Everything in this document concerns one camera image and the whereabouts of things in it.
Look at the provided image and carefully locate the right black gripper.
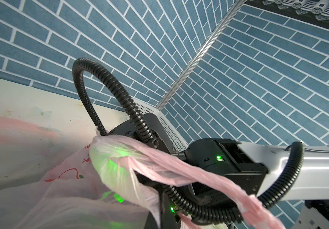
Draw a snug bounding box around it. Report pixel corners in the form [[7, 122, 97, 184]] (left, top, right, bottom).
[[107, 113, 185, 229]]

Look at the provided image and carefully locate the white plastic mesh basket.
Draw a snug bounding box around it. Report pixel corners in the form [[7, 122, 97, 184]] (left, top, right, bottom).
[[133, 98, 188, 154]]

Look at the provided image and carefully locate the pink plastic bag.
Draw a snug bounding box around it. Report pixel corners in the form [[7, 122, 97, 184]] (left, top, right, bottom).
[[0, 114, 286, 229]]

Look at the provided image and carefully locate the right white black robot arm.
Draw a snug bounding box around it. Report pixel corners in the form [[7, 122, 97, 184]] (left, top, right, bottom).
[[139, 113, 329, 229]]

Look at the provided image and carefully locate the black corrugated cable conduit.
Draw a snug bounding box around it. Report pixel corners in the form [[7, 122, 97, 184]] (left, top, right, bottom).
[[72, 58, 305, 225]]

